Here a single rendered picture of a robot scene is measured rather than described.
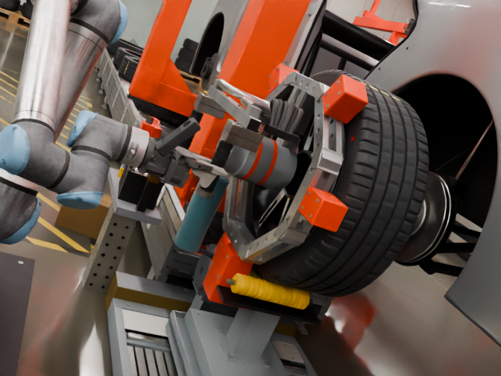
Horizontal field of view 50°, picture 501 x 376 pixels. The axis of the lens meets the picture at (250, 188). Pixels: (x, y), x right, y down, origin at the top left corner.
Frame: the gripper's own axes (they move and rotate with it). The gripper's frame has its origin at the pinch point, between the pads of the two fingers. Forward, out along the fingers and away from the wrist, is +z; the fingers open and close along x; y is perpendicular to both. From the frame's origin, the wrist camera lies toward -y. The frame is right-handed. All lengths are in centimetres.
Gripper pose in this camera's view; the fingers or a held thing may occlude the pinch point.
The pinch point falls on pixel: (222, 168)
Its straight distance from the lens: 134.3
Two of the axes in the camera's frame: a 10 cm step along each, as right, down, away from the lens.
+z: 8.6, 2.9, 4.1
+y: -4.1, 8.9, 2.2
